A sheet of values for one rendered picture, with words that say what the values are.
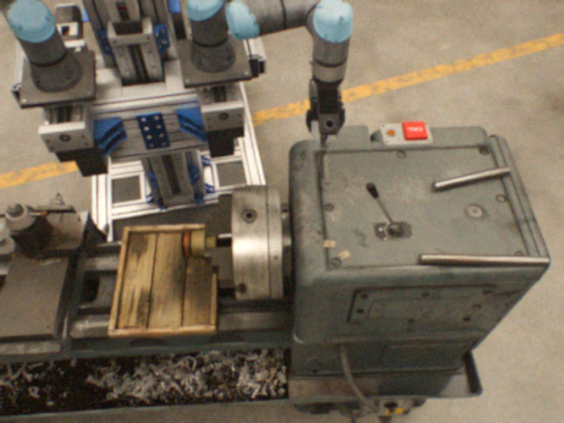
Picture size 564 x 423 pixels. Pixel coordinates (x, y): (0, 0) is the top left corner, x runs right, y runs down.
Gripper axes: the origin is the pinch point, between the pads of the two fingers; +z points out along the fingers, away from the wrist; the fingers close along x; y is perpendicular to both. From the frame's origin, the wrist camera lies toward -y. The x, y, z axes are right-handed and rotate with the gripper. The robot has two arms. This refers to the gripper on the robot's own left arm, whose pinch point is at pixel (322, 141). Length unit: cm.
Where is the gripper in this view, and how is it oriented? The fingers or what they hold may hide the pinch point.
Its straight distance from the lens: 130.2
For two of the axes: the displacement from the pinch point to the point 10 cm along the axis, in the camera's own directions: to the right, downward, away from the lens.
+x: -10.0, 0.4, -0.3
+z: 0.0, 5.5, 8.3
